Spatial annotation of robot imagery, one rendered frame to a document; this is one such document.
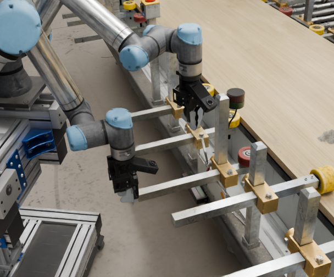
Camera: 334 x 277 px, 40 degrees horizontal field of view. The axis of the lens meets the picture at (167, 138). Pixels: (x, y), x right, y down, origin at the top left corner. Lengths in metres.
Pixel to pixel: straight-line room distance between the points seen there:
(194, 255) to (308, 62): 1.12
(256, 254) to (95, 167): 1.75
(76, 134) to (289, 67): 1.22
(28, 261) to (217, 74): 1.23
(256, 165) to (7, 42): 0.74
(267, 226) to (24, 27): 1.12
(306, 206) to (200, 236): 1.47
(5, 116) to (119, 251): 1.02
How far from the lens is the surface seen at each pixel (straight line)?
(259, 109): 1.90
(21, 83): 1.85
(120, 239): 2.60
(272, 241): 1.74
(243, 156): 1.62
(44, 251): 2.34
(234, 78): 2.13
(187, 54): 1.42
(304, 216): 1.19
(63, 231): 2.41
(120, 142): 1.37
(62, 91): 1.40
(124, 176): 1.46
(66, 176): 3.09
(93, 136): 1.35
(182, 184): 1.58
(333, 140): 1.75
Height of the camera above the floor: 1.88
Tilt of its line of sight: 35 degrees down
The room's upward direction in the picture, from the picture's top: 3 degrees counter-clockwise
